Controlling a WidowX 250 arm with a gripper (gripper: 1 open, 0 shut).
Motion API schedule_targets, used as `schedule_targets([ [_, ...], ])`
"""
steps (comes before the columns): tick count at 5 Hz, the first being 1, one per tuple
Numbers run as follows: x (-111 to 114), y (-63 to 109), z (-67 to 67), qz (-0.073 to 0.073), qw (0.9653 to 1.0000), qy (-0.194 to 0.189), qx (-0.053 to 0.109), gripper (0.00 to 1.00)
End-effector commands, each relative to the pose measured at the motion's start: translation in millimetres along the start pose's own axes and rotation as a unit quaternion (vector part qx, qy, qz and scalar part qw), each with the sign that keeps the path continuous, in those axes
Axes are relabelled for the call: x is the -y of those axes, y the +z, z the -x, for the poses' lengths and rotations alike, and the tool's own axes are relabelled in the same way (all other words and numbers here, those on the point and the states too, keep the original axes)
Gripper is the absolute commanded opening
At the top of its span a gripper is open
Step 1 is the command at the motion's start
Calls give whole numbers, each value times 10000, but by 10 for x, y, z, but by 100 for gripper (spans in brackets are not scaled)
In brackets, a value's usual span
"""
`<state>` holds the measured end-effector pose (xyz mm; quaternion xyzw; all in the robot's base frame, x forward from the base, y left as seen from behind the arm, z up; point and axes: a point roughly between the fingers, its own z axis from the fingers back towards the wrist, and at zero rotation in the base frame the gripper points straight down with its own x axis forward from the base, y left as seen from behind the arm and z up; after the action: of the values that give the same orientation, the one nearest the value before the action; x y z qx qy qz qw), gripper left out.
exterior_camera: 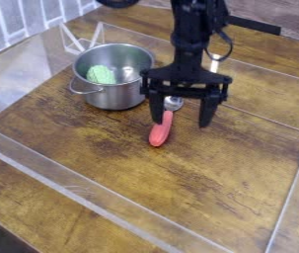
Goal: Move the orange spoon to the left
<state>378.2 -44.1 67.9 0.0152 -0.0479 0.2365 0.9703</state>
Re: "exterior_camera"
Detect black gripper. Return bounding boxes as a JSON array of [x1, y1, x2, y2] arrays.
[[141, 64, 233, 127]]

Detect orange handled metal spoon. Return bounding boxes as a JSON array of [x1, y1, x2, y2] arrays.
[[150, 96, 184, 147]]

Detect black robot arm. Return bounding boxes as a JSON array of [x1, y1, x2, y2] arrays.
[[141, 0, 234, 127]]

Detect stainless steel pot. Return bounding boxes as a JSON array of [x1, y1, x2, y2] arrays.
[[69, 42, 154, 111]]

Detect green knitted ball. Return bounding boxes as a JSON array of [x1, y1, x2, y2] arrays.
[[86, 65, 117, 84]]

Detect black strip on table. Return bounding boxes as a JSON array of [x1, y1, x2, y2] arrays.
[[229, 16, 281, 36]]

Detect clear acrylic barrier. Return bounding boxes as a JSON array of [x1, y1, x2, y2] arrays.
[[0, 22, 299, 253]]

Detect black cable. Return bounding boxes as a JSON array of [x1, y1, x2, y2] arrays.
[[95, 0, 237, 63]]

